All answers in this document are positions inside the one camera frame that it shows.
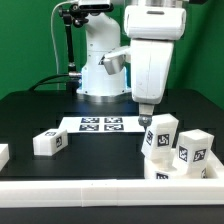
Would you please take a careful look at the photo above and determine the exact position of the white marker sheet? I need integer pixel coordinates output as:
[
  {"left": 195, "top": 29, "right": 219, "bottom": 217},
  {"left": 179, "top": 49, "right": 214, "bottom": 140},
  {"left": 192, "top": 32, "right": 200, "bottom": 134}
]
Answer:
[{"left": 59, "top": 116, "right": 144, "bottom": 133}]

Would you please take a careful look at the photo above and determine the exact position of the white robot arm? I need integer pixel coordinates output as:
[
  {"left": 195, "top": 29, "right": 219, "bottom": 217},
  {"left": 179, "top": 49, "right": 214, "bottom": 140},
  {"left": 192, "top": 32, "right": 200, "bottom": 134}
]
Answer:
[{"left": 93, "top": 0, "right": 186, "bottom": 127}]

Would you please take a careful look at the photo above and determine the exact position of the black cable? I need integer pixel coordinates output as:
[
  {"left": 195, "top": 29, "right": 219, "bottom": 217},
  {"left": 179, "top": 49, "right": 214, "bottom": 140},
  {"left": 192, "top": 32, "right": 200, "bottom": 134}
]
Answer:
[{"left": 27, "top": 73, "right": 82, "bottom": 92}]

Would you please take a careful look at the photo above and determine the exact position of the white cable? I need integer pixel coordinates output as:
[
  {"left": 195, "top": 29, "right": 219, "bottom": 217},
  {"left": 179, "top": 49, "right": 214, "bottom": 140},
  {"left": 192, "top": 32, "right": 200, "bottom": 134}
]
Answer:
[{"left": 50, "top": 0, "right": 80, "bottom": 91}]

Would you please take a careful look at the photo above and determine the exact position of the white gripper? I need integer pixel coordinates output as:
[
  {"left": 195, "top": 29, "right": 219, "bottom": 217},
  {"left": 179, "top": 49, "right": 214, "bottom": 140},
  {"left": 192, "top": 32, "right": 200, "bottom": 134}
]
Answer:
[{"left": 131, "top": 40, "right": 174, "bottom": 127}]

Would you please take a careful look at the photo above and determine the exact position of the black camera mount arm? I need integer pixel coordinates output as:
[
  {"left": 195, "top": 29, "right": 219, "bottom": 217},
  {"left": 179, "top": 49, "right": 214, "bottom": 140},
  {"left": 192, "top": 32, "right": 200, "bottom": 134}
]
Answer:
[{"left": 59, "top": 4, "right": 88, "bottom": 74}]

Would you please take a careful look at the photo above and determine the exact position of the white U-shaped fence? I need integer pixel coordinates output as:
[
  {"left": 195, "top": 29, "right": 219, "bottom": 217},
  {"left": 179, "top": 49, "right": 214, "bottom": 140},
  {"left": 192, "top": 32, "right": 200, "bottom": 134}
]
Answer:
[{"left": 0, "top": 154, "right": 224, "bottom": 208}]

